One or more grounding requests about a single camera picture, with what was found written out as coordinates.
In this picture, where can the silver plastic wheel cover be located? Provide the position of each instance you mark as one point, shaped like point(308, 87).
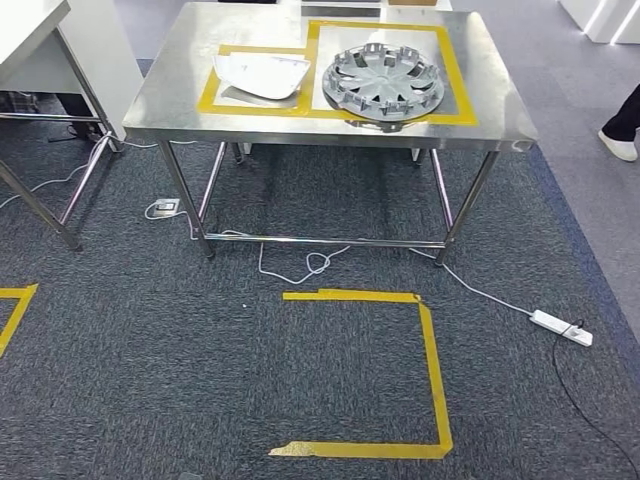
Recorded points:
point(380, 83)

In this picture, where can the steel workbench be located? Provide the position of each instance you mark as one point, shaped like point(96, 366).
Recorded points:
point(164, 99)

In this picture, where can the white mirror cover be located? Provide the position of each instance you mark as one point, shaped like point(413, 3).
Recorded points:
point(260, 76)

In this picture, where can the yellow floor tape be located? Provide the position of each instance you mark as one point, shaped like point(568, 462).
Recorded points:
point(20, 311)
point(435, 371)

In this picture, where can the metal floor socket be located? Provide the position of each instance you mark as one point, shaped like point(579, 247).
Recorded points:
point(166, 207)

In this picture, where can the black robot foot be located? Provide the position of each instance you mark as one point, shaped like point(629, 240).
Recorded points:
point(190, 476)

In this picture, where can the white power strip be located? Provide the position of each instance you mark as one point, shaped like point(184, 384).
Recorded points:
point(560, 328)

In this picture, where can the white desk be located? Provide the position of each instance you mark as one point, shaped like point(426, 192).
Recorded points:
point(100, 53)

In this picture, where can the person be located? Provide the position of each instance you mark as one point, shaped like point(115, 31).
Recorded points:
point(620, 142)

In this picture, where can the white plinth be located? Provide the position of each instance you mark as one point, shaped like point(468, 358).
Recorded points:
point(600, 16)

